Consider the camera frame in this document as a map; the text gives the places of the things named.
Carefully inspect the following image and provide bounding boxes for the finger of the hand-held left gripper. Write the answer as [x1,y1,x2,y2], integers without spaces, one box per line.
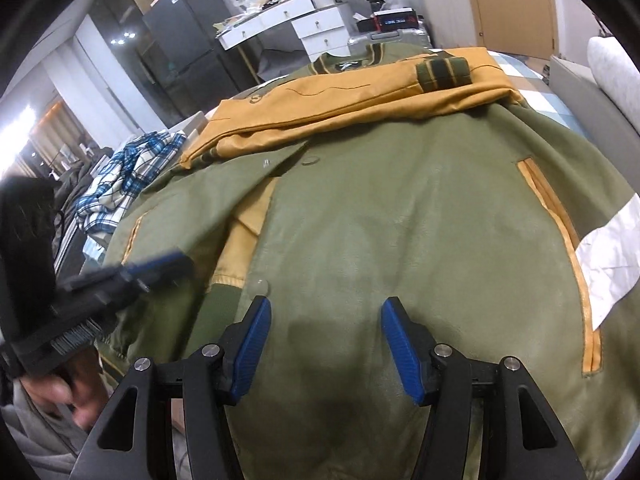
[120,252,197,286]

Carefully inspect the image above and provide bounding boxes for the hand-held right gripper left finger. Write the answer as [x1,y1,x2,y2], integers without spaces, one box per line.
[70,295,273,480]

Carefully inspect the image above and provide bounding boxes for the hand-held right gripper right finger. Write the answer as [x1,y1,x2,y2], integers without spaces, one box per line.
[380,296,586,480]

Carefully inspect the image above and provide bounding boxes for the olive green yellow-sleeved jacket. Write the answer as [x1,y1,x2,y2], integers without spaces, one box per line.
[97,44,640,480]

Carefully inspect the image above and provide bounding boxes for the grey clothes pile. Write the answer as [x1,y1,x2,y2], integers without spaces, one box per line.
[52,147,118,211]

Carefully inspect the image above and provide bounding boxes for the person's left hand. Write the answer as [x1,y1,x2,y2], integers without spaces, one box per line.
[22,347,108,431]

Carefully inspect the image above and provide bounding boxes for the blue plaid shirt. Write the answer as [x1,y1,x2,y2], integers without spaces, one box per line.
[75,130,188,233]

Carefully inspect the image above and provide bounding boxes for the person's grey clothing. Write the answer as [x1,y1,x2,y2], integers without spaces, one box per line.
[0,375,93,480]

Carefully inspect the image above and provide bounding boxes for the dark grey refrigerator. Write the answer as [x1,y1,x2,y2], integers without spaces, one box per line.
[142,0,261,121]

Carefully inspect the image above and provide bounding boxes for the dark glass wardrobe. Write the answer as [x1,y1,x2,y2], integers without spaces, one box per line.
[75,0,168,133]

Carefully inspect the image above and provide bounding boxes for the pile of desk clutter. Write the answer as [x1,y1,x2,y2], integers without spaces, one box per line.
[216,0,313,33]

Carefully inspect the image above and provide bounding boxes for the white desk with drawers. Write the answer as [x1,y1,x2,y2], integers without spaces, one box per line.
[216,0,351,61]

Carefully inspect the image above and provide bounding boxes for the checkered bed sheet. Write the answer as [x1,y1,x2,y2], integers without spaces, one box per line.
[492,52,593,136]

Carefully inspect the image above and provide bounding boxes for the silver suitcase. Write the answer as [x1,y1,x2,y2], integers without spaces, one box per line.
[347,27,431,53]

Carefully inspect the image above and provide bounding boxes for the grey sofa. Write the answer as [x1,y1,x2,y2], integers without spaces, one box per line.
[550,55,640,136]

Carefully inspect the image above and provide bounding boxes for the black and red box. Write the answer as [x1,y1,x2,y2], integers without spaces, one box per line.
[356,8,417,33]

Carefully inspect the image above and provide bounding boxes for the white cabinet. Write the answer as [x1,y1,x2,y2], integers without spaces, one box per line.
[412,0,483,48]

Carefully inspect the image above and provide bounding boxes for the white pillow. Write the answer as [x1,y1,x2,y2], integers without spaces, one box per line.
[587,35,640,136]

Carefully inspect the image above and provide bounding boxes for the wooden door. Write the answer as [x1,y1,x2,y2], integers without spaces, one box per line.
[462,0,561,56]

